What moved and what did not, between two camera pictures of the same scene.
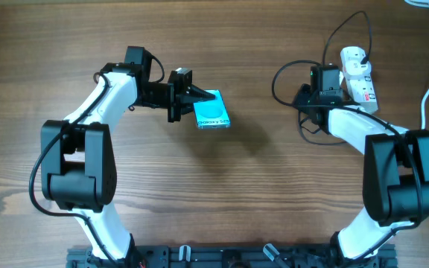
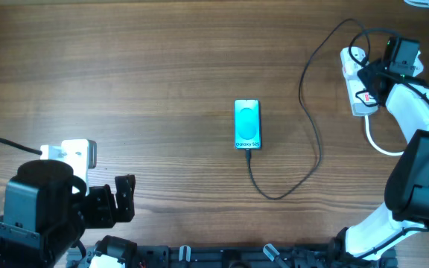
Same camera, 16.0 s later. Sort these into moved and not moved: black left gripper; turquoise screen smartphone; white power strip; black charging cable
Moved: black charging cable; turquoise screen smartphone; black left gripper
Not moved: white power strip
